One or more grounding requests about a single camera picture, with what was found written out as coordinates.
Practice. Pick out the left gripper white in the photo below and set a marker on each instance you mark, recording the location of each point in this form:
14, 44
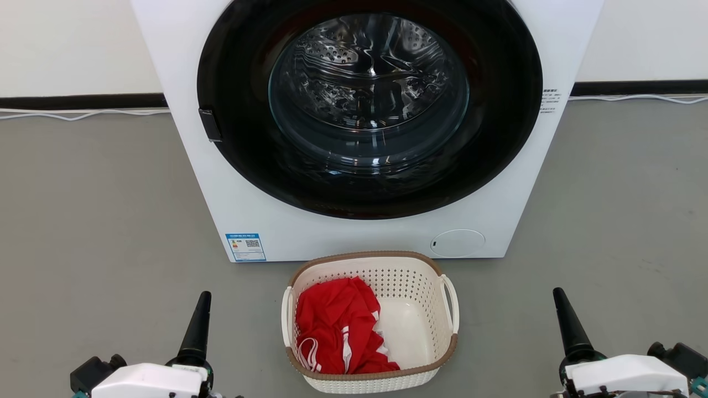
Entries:
146, 381

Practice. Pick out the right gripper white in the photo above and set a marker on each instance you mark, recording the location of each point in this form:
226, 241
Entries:
625, 376

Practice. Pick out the white perforated laundry basket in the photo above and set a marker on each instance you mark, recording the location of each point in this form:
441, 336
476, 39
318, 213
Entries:
412, 287

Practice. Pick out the blue energy label sticker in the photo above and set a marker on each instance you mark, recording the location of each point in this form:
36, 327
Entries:
245, 247

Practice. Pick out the white front-load washing machine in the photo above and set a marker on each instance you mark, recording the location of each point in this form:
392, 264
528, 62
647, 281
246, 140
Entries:
498, 221

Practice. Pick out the red garment with white stripes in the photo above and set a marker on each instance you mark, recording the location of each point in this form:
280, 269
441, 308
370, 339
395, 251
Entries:
332, 320

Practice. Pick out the round white filter cover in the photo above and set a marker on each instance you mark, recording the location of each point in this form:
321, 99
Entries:
458, 243

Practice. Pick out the round black washer door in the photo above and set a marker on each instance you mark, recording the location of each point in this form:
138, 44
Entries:
238, 83

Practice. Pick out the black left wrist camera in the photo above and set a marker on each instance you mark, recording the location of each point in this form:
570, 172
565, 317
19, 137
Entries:
91, 371

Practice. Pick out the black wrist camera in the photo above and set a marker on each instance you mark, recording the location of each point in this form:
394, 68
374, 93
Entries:
683, 356
91, 371

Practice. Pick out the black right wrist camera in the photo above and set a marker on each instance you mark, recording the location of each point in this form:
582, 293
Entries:
683, 356

